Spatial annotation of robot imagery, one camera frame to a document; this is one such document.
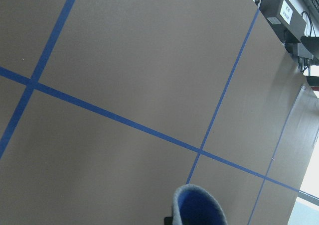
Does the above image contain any black equipment box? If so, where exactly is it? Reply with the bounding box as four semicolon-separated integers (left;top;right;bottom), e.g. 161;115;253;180
259;0;306;43

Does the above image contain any blue and grey towel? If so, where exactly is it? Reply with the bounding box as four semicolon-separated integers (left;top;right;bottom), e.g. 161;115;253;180
171;184;228;225

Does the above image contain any grey adapter box with cables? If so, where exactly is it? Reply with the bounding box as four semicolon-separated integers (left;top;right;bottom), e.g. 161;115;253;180
284;43;314;73

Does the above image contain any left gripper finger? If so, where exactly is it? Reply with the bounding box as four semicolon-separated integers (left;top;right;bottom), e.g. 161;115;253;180
163;217;173;225

